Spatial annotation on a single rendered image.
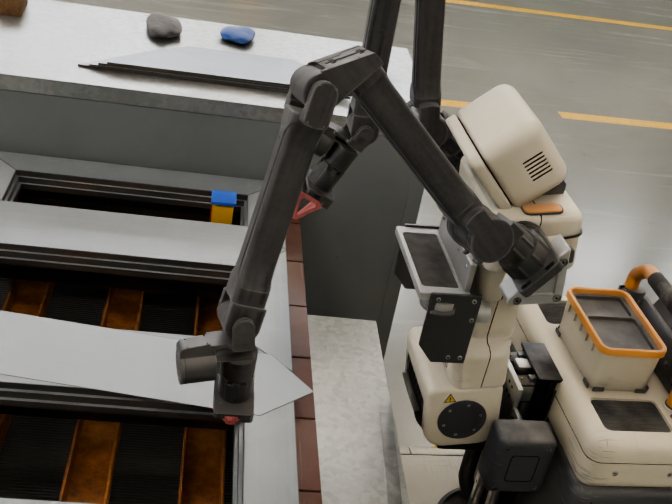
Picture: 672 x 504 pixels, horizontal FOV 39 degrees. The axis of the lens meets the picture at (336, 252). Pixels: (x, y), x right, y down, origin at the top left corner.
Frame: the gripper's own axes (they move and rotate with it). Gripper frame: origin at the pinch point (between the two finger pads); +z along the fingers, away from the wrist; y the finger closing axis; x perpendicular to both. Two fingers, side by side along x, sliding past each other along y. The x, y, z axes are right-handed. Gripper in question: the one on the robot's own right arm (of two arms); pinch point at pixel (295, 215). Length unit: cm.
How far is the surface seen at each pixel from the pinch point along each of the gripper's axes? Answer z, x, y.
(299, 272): 13.5, 10.7, -3.8
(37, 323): 34, -39, 25
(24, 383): 34, -38, 43
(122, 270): 30.6, -24.5, 0.4
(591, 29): -41, 312, -520
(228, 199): 15.1, -6.5, -24.3
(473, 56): 13, 200, -420
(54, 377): 32, -34, 41
